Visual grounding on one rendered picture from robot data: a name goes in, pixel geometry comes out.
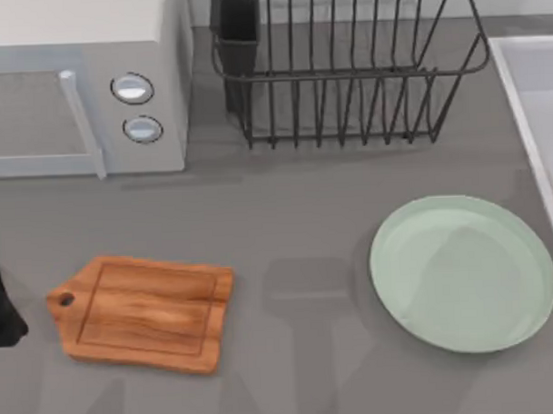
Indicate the pale microwave oven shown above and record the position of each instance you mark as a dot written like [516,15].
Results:
[166,106]

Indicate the round microwave knob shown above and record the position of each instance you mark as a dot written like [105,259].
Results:
[142,129]
[132,88]

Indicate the wooden cutting board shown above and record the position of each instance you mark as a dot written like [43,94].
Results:
[144,311]

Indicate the black cutlery holder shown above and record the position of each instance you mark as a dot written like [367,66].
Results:
[238,31]

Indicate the pale green plate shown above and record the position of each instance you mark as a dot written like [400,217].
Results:
[462,273]

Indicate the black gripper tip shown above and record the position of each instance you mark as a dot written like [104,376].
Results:
[0,312]

